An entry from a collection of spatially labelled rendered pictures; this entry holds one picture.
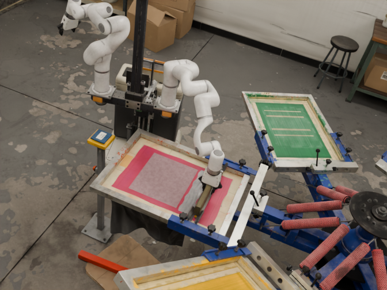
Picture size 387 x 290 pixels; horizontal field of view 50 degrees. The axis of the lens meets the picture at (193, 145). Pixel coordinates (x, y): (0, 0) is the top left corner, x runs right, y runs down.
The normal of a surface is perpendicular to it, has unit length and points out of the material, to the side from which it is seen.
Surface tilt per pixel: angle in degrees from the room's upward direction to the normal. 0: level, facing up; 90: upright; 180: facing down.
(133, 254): 1
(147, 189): 0
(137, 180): 0
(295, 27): 90
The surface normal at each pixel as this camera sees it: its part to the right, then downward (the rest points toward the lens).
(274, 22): -0.37, 0.58
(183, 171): 0.15, -0.73
